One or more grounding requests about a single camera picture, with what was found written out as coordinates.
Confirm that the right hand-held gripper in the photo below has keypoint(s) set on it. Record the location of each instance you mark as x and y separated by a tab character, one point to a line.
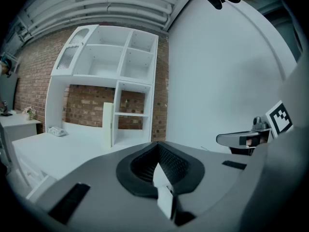
280	120

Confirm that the small flower vase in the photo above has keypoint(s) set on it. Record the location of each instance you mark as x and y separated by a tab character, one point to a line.
29	113

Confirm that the white leaning board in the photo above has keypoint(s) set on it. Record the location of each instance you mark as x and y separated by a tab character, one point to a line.
107	124

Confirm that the fluted glass cabinet door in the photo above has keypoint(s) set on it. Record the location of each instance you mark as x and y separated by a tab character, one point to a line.
70	54

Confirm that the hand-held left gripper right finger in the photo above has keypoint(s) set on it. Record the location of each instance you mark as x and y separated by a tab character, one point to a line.
212	178

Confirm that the small white item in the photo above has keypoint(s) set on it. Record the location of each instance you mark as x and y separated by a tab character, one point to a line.
164	197

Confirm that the white shelf unit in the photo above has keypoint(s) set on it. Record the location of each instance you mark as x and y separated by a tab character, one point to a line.
103	57

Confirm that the clear plastic packet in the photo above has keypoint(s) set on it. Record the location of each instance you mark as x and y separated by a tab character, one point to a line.
56	131

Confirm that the white side table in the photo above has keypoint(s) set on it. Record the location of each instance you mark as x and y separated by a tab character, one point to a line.
17	126

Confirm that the white desk drawer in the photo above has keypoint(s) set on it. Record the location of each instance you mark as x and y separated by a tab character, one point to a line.
33	178

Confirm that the white desk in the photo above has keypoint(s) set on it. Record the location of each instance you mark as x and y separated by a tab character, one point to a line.
62	151

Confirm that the white ceiling pipes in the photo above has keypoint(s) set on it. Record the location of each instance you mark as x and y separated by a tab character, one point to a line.
108	11

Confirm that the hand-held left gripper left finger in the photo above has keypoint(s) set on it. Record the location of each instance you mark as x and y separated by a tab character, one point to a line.
101	190

